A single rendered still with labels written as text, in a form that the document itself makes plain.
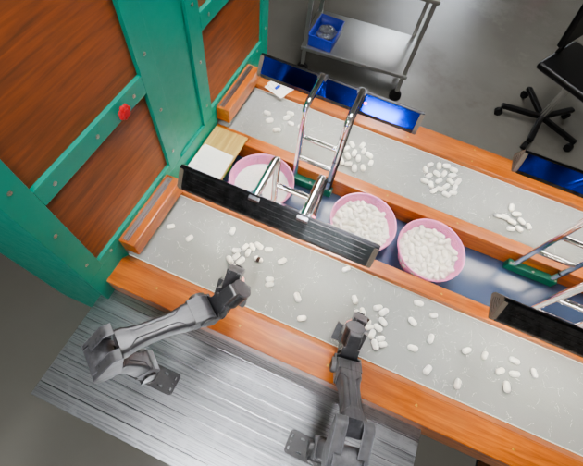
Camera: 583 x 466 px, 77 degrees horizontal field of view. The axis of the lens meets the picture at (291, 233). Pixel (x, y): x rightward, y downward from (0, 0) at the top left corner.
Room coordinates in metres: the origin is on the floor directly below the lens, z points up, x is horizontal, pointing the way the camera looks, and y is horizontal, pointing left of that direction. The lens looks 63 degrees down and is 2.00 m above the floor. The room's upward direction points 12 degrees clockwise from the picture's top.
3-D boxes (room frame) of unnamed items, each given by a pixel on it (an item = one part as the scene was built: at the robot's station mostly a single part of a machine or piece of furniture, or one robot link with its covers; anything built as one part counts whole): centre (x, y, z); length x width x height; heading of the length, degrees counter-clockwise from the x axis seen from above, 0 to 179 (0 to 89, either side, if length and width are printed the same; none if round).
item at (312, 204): (0.62, 0.03, 0.90); 0.20 x 0.19 x 0.45; 78
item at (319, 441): (-0.04, -0.22, 0.92); 0.07 x 0.06 x 0.33; 86
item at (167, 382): (0.07, 0.37, 0.71); 0.20 x 0.07 x 0.08; 77
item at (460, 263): (0.70, -0.54, 0.72); 0.27 x 0.27 x 0.10
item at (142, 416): (0.25, 0.02, 0.65); 1.20 x 0.90 x 0.04; 77
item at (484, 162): (1.26, -0.55, 0.67); 1.81 x 0.12 x 0.19; 78
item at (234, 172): (0.85, 0.16, 0.72); 0.27 x 0.27 x 0.10
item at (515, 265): (0.80, -1.00, 0.90); 0.20 x 0.19 x 0.45; 78
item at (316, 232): (0.54, 0.05, 1.08); 0.62 x 0.08 x 0.07; 78
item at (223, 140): (0.90, 0.37, 0.77); 0.33 x 0.15 x 0.01; 168
